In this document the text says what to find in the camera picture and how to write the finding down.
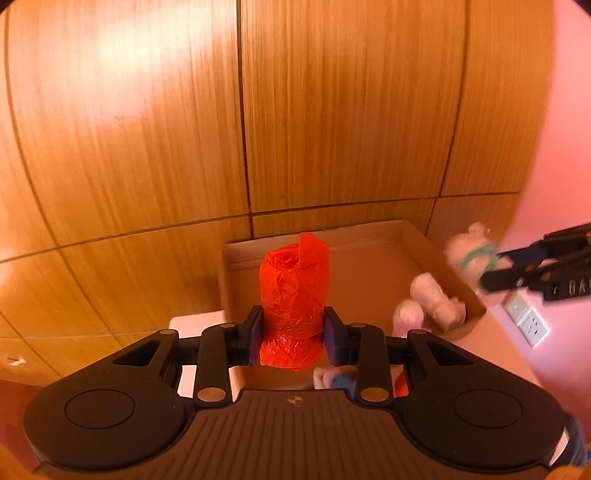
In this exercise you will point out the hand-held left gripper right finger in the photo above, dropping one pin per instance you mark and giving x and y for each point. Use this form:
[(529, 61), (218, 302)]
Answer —
[(331, 337)]

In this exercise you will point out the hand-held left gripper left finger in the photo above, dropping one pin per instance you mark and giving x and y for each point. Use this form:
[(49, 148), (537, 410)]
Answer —
[(255, 334)]

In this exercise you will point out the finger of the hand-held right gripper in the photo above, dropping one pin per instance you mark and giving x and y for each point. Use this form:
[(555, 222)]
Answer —
[(524, 254), (505, 278)]

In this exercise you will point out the white striped sock bundle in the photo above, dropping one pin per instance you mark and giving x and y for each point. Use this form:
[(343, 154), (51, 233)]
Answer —
[(468, 251)]

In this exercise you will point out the orange plastic bag roll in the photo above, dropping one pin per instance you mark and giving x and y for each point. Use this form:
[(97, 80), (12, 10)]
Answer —
[(293, 295)]

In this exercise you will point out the cardboard box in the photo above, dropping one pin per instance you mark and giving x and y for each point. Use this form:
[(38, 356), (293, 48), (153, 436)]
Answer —
[(364, 272)]

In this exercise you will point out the pink sock bundle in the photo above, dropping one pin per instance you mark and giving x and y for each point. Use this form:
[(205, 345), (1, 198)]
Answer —
[(431, 297)]

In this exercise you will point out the blue sock bundle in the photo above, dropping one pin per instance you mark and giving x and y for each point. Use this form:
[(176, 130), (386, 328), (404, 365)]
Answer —
[(339, 379)]

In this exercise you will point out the person's blue jeans leg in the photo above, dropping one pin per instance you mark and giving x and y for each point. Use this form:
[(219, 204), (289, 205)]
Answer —
[(577, 441)]

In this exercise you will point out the wooden drawer cabinet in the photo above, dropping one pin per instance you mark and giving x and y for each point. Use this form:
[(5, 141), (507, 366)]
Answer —
[(92, 286)]

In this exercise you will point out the white wall switch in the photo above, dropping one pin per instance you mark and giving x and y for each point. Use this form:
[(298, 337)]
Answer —
[(517, 307)]

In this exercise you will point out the white wall socket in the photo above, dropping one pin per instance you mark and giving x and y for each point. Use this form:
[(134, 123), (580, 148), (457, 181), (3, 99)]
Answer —
[(533, 328)]

